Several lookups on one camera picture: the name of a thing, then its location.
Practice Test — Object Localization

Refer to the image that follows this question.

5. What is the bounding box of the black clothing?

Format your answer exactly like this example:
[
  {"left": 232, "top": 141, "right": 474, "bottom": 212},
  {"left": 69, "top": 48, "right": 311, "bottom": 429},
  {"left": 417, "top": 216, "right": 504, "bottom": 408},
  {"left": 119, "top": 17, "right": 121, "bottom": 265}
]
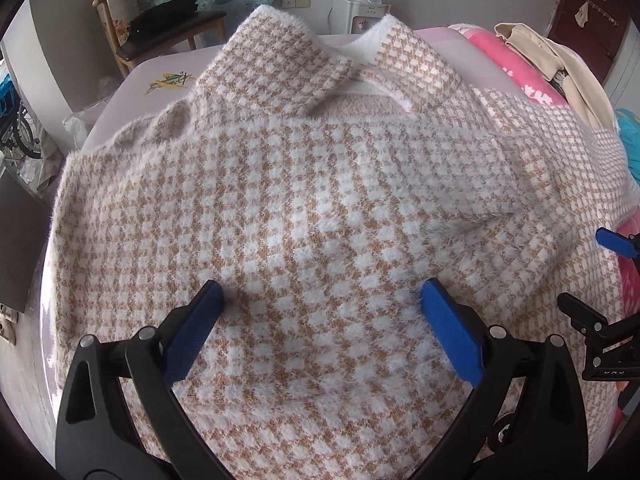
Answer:
[{"left": 127, "top": 0, "right": 201, "bottom": 36}]

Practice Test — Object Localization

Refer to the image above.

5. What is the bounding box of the tan white houndstooth fuzzy sweater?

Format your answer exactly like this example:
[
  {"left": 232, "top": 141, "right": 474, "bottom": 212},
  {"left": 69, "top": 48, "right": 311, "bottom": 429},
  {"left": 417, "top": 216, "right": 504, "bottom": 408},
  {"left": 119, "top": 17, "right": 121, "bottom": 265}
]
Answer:
[{"left": 50, "top": 4, "right": 633, "bottom": 480}]

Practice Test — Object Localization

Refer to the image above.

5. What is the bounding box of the wooden chair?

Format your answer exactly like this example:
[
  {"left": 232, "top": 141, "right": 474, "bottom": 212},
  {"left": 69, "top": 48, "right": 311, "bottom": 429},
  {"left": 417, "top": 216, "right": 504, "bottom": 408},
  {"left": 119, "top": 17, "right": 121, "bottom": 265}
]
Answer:
[{"left": 92, "top": 0, "right": 228, "bottom": 78}]

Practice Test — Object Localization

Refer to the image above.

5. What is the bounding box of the pink floral blanket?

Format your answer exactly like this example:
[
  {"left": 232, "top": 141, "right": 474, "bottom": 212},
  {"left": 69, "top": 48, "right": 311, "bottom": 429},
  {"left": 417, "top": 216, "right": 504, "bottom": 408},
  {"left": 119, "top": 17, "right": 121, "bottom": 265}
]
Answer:
[{"left": 447, "top": 22, "right": 571, "bottom": 108}]

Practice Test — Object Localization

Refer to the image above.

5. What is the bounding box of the white water dispenser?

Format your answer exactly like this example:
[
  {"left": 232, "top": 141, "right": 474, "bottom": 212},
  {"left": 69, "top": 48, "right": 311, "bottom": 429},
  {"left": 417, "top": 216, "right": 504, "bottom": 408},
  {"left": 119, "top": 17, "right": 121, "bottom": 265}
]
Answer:
[{"left": 332, "top": 0, "right": 392, "bottom": 36}]

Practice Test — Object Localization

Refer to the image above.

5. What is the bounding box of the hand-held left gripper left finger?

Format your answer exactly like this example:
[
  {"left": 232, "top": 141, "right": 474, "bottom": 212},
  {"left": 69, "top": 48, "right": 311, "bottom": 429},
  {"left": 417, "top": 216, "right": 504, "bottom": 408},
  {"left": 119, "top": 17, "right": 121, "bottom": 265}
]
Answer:
[{"left": 54, "top": 279, "right": 226, "bottom": 480}]

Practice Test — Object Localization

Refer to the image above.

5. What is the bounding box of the dark cabinet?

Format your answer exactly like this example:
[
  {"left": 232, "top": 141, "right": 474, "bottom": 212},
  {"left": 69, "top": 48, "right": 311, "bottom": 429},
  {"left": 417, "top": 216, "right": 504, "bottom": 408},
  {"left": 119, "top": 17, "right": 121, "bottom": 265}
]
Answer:
[{"left": 0, "top": 167, "right": 48, "bottom": 313}]

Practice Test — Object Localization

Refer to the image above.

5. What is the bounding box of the beige garment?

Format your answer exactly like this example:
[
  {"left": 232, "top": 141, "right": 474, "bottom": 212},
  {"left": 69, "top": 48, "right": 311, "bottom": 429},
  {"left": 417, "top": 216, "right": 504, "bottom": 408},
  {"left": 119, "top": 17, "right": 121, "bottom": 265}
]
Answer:
[{"left": 494, "top": 22, "right": 618, "bottom": 131}]

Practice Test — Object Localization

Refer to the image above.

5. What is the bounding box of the bicycle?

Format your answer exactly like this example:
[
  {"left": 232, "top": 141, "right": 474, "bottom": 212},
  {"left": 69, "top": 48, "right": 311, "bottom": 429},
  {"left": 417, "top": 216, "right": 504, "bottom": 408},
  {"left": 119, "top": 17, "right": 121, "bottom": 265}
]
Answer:
[{"left": 0, "top": 105, "right": 45, "bottom": 161}]

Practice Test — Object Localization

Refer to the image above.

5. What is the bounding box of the brown wooden door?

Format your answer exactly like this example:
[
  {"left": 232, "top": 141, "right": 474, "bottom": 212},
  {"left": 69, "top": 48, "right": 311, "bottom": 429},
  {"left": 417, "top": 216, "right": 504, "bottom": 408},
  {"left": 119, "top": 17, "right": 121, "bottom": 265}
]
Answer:
[{"left": 547, "top": 0, "right": 633, "bottom": 86}]

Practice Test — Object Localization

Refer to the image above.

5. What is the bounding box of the clear plastic bag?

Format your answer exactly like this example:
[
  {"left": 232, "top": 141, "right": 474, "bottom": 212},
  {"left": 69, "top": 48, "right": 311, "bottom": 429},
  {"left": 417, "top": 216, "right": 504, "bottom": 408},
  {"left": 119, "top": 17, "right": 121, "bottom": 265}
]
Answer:
[{"left": 62, "top": 77, "right": 118, "bottom": 153}]

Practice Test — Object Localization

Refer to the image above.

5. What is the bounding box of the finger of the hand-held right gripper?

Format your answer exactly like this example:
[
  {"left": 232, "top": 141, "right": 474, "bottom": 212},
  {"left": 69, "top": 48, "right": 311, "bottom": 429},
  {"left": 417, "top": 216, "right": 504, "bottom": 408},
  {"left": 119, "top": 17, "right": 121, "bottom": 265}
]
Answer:
[
  {"left": 556, "top": 292, "right": 640, "bottom": 383},
  {"left": 596, "top": 227, "right": 640, "bottom": 262}
]

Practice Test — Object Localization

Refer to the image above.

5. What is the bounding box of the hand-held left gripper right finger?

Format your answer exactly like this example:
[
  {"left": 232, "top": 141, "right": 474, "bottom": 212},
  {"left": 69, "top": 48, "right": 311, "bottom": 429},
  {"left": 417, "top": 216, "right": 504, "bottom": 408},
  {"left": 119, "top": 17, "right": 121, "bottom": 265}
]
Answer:
[{"left": 415, "top": 277, "right": 589, "bottom": 480}]

